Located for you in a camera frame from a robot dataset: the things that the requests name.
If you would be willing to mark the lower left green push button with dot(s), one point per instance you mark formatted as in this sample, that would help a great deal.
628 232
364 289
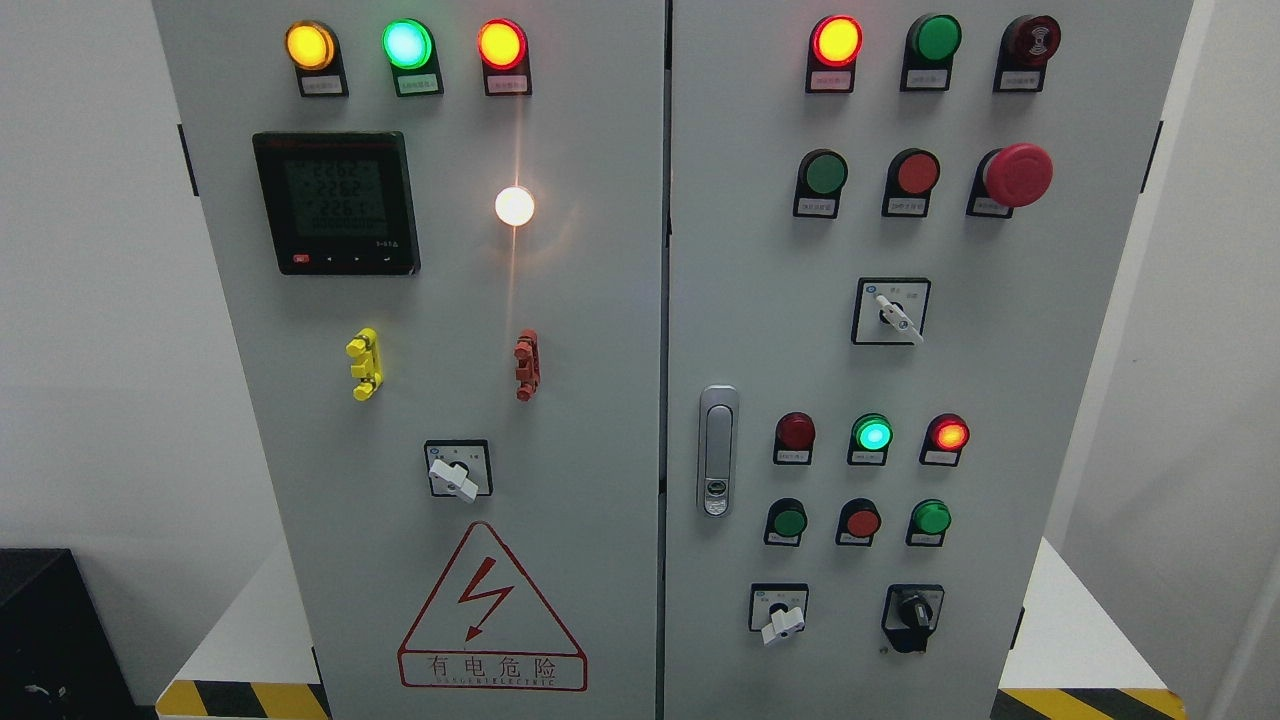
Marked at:
785 523

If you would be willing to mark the green push button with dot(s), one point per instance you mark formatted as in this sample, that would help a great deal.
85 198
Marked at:
928 524
785 523
932 42

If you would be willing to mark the green push button second row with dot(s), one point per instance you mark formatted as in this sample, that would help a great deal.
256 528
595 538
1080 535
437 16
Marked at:
820 178

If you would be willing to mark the lower red push button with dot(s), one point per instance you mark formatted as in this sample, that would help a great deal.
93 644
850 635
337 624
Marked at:
858 523

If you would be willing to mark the lower right green push button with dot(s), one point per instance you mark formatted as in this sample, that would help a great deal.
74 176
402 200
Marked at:
928 524

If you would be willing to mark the red push button second row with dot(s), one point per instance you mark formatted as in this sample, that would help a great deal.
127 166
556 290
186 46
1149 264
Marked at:
910 179

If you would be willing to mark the red emergency stop mushroom button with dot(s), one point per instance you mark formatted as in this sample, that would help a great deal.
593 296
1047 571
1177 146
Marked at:
1012 177

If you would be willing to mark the green push button top right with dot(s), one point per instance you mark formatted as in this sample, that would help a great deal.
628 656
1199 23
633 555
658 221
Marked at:
932 42

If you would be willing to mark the dark red indicator lamp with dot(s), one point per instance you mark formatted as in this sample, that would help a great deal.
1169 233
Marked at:
794 438

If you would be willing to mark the white lit indicator lamp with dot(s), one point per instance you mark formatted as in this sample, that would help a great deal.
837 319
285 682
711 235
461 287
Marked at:
515 206

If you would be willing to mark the lit green indicator lamp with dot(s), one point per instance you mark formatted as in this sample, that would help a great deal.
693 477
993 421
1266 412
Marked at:
870 436

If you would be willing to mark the left grey cabinet door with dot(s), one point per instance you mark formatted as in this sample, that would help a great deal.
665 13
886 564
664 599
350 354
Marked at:
575 468

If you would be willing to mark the grey cabinet door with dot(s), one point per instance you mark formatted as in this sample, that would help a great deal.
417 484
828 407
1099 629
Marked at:
575 468
763 301

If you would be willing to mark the right grey cabinet door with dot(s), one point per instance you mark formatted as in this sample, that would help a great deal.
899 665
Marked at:
763 301

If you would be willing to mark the red electric danger warning sticker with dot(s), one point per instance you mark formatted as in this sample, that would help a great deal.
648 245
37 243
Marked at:
486 625

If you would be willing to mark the lit red indicator lamp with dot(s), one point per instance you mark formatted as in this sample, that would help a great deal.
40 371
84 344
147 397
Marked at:
944 441

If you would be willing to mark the red indicator lamp top left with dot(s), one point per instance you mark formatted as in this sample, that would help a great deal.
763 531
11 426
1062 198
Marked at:
504 51

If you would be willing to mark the black digital power meter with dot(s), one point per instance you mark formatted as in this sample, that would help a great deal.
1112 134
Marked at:
339 203

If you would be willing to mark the red indicator lamp top right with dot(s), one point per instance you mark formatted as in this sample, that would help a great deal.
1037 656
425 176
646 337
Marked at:
834 46

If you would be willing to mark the green indicator lamp top left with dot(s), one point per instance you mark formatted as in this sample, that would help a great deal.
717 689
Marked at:
414 62

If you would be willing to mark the yellow indicator lamp top left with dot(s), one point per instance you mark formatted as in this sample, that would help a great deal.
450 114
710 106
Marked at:
318 64

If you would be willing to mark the white platform with hazard stripes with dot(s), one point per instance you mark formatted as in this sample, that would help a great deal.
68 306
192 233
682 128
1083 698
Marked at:
1070 661

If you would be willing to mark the red black buzzer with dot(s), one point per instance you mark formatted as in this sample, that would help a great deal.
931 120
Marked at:
1029 42

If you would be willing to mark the black box lower left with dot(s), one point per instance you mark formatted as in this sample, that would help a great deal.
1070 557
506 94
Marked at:
56 662

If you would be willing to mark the silver door handle lock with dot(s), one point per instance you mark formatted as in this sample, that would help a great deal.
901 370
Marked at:
719 410

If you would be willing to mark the left door white selector switch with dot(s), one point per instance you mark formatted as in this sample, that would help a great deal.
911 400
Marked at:
459 468

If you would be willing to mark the upper right white selector switch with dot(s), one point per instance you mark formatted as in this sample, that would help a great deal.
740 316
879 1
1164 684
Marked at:
890 311

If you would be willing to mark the lower white selector switch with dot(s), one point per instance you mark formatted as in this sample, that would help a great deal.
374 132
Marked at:
777 610

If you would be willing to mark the black rotary knob switch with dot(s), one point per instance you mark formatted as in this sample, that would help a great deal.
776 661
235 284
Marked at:
910 615

